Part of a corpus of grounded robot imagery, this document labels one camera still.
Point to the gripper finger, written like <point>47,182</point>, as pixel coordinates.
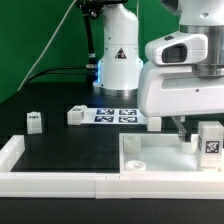
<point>183,133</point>

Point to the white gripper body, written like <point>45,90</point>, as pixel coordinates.
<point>175,91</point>

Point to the white square tabletop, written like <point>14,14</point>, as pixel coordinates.
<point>158,152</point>

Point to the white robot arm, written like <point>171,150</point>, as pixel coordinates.
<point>120,67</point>

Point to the tag marker sheet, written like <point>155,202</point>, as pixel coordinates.
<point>114,116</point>

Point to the white U-shaped fence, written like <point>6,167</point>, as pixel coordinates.
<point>202,184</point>

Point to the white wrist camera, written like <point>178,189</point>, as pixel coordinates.
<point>177,48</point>

